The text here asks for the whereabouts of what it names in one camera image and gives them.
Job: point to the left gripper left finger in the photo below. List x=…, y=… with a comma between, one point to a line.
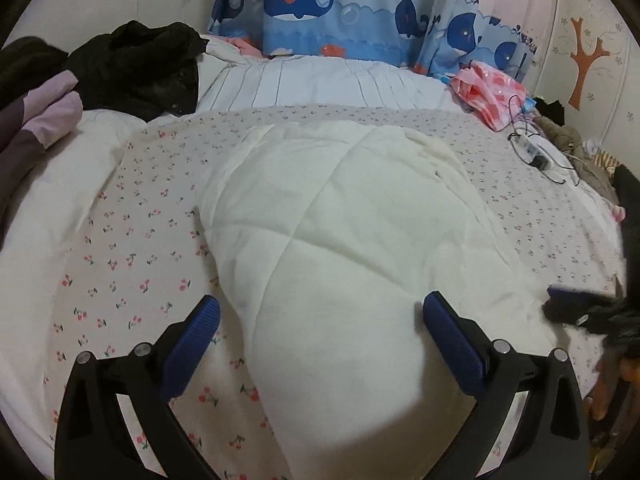
x=92, y=440

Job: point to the white power strip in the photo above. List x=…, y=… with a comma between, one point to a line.
x=528, y=152

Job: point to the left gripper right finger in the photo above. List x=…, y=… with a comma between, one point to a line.
x=550, y=440

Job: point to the white quilted comforter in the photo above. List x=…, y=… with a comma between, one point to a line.
x=326, y=238

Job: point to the black garment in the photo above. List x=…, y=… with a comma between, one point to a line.
x=140, y=71

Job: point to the white striped bedding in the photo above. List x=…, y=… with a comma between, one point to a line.
x=234, y=76

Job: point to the purple lilac garment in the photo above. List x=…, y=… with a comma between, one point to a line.
x=32, y=124

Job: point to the cherry print bed sheet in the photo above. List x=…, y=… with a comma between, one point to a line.
x=140, y=261

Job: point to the olive brown garment pile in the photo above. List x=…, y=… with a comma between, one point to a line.
x=550, y=118

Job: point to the blue whale pillow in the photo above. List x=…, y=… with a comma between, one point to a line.
x=459, y=33
x=391, y=31

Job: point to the pink checkered cloth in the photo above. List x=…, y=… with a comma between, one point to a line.
x=494, y=95

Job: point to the orange tree wall sticker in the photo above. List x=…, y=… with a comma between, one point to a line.
x=583, y=61

